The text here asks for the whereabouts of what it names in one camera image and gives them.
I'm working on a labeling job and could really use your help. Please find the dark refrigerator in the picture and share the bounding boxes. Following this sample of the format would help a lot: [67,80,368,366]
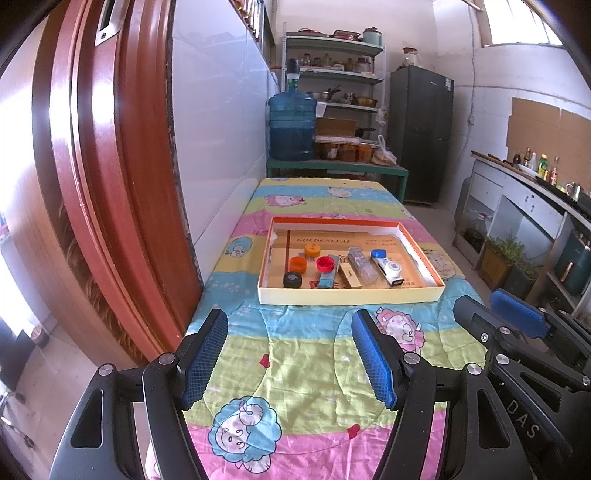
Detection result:
[390,65,454,206]

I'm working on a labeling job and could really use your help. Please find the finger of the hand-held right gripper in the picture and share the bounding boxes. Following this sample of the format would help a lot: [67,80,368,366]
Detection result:
[489,288,591,371]
[452,295,591,394]

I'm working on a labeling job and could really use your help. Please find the printed cartoon blanket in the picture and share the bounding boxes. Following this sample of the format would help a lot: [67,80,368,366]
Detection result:
[145,178,492,480]

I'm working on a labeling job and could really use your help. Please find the grey counter cabinet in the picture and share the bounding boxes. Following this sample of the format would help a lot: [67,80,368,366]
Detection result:
[466,150,591,315]

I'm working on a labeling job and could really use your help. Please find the large glass jug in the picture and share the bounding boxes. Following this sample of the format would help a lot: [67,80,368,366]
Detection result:
[464,212,490,254]

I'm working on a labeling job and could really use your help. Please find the plastic bag of food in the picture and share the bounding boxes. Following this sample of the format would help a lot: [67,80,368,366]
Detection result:
[372,135,397,166]

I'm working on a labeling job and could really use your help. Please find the brown cardboard box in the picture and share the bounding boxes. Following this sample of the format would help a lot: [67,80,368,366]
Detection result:
[315,117,358,136]

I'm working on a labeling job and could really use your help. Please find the beige small box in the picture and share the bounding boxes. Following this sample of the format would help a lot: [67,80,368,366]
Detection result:
[338,263,362,291]

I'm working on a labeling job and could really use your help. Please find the wall power cable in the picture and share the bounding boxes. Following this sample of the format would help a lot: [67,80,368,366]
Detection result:
[467,0,478,126]

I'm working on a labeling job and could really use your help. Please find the metal chair base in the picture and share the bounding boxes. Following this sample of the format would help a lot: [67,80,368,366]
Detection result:
[0,388,35,448]

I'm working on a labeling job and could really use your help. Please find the metal door lock plate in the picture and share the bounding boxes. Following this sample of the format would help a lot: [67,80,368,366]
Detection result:
[95,0,127,47]

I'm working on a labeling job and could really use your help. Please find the shallow orange-rimmed cardboard box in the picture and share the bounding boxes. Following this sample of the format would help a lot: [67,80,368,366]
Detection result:
[257,217,446,305]

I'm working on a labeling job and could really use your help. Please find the cardboard wall sheet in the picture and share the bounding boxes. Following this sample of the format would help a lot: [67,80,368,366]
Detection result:
[507,97,591,169]

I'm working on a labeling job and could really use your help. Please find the row of glass jars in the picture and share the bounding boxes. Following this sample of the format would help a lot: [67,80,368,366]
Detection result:
[302,52,376,75]

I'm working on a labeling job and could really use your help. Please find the clear plastic box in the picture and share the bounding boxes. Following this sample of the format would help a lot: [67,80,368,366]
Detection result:
[347,248,377,285]

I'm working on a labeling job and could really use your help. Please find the blue water jug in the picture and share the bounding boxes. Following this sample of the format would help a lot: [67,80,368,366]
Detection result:
[268,58,317,162]

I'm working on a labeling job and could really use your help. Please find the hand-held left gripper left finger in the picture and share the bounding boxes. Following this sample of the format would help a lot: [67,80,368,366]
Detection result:
[48,308,229,480]

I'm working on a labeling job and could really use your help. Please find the metal shelf rack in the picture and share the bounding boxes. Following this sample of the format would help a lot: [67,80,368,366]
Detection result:
[283,32,387,160]

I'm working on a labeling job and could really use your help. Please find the window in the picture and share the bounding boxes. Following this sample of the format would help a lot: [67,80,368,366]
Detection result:
[480,0,564,47]

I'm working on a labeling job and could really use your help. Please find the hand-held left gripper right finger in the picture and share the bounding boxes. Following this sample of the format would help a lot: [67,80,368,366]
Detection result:
[351,308,532,480]

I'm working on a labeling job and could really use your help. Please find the red-brown wooden door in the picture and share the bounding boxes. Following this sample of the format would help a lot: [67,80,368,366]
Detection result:
[0,0,204,370]

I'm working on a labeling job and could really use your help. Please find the green bench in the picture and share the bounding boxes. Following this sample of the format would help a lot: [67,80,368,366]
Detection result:
[266,158,409,204]

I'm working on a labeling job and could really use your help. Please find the dark green appliance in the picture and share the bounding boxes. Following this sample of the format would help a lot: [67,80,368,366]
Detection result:
[554,228,591,296]

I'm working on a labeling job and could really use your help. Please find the white rectangular box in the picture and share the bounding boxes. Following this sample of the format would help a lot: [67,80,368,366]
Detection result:
[372,256,404,288]

